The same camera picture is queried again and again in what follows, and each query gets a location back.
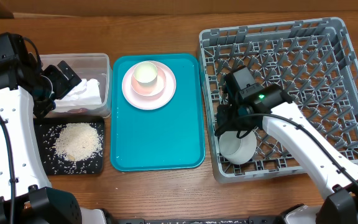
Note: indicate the cardboard backdrop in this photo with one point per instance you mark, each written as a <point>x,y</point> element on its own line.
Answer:
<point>82,8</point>

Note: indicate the grey bowl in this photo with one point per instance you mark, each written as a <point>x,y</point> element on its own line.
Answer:
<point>235,150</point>

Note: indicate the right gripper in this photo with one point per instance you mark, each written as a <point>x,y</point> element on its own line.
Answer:
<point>225,122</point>

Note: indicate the white napkin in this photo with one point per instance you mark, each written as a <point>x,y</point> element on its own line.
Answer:
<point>84,94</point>

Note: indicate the grey dishwasher rack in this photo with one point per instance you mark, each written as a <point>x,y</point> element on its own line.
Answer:
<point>313,60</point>

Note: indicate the rice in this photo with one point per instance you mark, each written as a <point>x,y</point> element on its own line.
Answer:
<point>78,141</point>

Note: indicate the clear plastic bin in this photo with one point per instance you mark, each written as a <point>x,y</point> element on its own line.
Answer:
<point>88,66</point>

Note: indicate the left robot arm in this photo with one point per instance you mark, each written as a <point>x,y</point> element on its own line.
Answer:
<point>26,194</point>

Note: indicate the black plastic tray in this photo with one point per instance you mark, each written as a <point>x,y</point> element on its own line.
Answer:
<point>45,140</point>

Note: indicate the red snack wrapper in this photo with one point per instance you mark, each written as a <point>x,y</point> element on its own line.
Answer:
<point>78,110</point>

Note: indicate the pink small plate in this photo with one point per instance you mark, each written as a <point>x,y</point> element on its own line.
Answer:
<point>152,90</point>

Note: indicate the pink large plate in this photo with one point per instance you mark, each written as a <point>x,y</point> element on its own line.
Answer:
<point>149,102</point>

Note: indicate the white paper cup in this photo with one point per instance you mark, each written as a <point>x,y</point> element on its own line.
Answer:
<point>145,73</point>

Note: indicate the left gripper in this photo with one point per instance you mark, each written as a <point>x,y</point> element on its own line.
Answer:
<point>64,84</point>

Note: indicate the teal plastic tray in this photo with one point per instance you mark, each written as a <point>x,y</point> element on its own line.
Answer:
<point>170,137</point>

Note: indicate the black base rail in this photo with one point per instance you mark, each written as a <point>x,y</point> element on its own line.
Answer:
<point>258,219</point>

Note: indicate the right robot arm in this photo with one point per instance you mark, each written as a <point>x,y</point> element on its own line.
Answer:
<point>273,110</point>

